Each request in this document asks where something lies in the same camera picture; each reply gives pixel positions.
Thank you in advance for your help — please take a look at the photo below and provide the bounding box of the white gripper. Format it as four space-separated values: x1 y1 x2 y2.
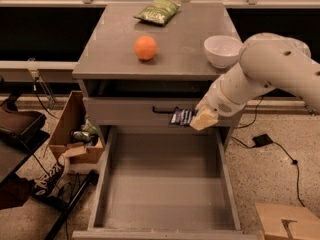
190 78 245 131

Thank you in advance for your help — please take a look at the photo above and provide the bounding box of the dark blue rxbar wrapper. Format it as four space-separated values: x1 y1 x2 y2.
169 107 196 127

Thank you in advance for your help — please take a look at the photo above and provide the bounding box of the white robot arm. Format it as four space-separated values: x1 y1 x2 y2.
190 33 320 131

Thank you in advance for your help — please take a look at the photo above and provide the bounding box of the open grey bottom drawer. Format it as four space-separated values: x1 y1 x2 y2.
73 126 257 240

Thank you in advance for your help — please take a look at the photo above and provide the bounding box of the grey drawer cabinet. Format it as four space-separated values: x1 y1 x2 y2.
73 1 238 143

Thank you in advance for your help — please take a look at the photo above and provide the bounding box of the closed grey drawer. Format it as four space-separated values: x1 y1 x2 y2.
83 96 248 128

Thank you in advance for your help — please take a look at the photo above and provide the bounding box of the black power adapter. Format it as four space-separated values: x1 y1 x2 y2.
253 134 273 147

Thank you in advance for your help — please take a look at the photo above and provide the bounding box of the white ceramic bowl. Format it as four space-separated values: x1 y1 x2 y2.
204 35 242 69

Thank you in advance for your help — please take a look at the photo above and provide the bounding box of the orange fruit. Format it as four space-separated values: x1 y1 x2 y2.
134 35 157 60

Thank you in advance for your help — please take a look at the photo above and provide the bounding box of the green chip bag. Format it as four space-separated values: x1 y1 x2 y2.
135 0 179 25

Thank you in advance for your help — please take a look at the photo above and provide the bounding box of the green packet in box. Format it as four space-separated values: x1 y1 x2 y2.
80 117 98 135

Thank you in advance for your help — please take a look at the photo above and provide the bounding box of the metal can in box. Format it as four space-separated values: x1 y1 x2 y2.
71 131 91 143

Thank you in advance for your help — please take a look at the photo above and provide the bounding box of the cardboard box corner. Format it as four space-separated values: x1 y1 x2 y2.
255 203 320 240

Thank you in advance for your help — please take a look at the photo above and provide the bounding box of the black chair leg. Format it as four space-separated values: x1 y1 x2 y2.
44 170 99 240

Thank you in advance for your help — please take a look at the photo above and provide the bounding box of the open cardboard box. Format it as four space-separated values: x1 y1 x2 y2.
49 91 103 164

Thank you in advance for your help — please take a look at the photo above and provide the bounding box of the black and white sneaker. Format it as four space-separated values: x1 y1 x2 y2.
32 155 70 198

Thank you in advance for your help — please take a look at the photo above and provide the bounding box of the dark office chair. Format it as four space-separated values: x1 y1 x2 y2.
0 78 50 185

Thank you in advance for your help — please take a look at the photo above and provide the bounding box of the black power cable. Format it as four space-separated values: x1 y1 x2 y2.
231 95 306 208

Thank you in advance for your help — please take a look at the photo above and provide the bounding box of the black drawer handle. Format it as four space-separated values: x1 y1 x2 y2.
152 106 174 114

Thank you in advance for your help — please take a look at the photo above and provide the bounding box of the black cable left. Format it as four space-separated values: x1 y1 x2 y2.
32 76 61 120

